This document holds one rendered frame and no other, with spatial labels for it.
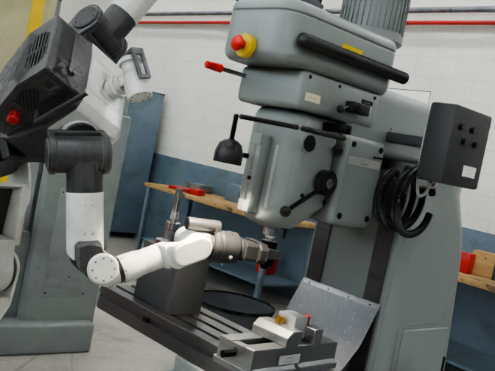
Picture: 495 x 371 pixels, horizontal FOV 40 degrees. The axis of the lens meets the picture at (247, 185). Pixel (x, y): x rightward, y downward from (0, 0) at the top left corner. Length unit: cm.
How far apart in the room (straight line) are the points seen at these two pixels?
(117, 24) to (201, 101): 698
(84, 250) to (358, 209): 79
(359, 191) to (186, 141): 714
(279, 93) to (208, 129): 696
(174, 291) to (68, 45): 80
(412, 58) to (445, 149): 508
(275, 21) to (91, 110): 51
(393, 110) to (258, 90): 45
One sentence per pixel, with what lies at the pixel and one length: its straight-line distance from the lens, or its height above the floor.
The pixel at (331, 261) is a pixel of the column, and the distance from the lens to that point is 226.
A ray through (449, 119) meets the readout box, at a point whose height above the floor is 168.
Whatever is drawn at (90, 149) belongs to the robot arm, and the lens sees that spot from 168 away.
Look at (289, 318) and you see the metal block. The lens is 184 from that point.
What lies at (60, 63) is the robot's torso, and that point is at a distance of 172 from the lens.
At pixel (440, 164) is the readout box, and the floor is 156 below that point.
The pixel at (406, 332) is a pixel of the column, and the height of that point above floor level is 104.
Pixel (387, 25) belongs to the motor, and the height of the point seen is 193.
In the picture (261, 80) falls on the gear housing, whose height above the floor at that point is 169.
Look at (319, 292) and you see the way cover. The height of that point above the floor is 109.
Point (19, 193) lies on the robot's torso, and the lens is 209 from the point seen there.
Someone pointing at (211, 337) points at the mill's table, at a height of 96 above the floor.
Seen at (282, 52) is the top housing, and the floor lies 175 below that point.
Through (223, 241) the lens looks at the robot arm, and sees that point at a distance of 182.
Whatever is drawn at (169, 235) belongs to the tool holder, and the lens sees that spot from 223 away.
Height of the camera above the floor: 150
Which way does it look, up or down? 3 degrees down
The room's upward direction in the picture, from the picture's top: 11 degrees clockwise
